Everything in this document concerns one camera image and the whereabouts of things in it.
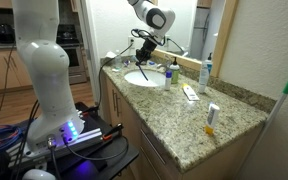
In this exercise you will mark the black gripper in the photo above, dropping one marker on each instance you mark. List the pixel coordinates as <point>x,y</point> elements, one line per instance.
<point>149,46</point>

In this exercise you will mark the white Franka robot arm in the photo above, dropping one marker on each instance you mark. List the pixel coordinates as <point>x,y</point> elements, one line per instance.
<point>47,83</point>

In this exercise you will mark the purple toothpaste tube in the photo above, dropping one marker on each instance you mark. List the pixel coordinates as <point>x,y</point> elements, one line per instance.
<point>126,63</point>

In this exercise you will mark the clear plastic water bottle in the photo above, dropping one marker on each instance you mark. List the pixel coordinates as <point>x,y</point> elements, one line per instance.
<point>118,61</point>

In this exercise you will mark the white oval sink basin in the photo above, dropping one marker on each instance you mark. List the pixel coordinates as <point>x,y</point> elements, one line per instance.
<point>154,80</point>

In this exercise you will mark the green white lens case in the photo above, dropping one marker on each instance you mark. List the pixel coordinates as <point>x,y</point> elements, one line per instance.
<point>115,70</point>

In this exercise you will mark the folded white paper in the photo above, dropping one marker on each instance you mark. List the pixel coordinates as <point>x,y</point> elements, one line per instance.
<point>110,55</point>

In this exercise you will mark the green soap pump bottle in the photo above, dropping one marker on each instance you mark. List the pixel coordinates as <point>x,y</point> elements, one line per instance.
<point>174,73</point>

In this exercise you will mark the wooden vanity cabinet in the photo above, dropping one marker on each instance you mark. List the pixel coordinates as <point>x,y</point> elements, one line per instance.
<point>127,113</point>

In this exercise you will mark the flat white yellow-capped tube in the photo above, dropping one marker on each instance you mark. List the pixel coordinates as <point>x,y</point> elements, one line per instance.
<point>190,93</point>

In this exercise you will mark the tall white lotion bottle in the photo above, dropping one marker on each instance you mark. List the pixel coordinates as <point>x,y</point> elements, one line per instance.
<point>204,75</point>

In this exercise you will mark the black steel oven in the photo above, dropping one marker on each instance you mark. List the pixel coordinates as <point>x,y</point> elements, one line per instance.
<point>72,56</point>

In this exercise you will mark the orange black clamp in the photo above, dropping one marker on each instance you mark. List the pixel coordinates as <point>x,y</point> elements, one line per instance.
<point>114,130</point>

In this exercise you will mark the wood framed mirror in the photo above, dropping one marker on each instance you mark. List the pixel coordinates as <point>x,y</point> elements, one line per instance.
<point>222,36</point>

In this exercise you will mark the white sunscreen tube yellow cap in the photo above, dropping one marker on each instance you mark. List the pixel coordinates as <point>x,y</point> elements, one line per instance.
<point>212,116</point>

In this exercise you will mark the black robot cart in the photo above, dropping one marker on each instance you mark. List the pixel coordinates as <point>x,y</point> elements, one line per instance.
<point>117,153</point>

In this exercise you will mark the black coffee maker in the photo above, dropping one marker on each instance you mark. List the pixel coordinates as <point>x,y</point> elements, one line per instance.
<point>4,33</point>

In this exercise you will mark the white dome object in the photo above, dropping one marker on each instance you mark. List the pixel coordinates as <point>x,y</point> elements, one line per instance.
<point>37,175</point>

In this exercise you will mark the white wall outlet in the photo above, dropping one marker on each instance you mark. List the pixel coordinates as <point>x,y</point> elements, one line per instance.
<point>130,42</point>

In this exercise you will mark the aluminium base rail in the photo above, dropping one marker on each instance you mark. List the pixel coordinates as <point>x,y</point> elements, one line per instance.
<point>87,136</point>

